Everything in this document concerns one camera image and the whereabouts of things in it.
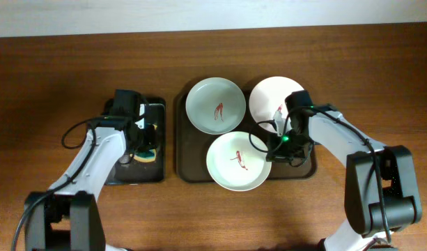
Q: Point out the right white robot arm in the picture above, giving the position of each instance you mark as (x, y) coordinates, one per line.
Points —
(381, 191)

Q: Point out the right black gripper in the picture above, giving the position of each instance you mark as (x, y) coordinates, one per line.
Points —
(288, 152)

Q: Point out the black small water tray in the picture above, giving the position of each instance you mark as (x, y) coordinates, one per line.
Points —
(137, 172)

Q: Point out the large brown serving tray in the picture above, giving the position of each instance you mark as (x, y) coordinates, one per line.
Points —
(192, 145)

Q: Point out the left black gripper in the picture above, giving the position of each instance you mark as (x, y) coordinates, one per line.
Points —
(143, 143)

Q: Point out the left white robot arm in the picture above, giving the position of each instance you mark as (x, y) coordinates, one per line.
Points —
(66, 216)

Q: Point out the grey plate with red stain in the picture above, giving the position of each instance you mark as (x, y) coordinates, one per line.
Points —
(215, 105)

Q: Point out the cream plate with red stain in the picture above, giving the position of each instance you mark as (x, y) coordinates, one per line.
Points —
(237, 161)

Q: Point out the green yellow sponge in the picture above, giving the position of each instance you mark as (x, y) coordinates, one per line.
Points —
(148, 151)

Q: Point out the pink plate with red stain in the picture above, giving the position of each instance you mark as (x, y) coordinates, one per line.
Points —
(269, 95)

